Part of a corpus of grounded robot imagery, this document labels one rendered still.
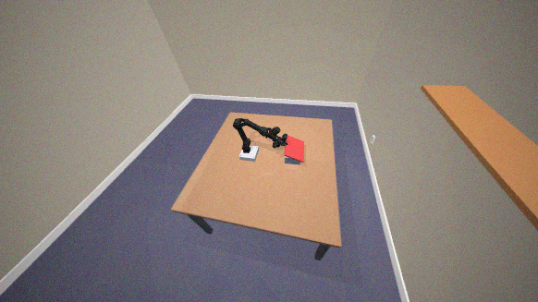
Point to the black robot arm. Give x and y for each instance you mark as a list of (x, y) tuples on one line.
[(262, 130)]

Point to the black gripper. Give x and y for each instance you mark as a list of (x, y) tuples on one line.
[(283, 140)]

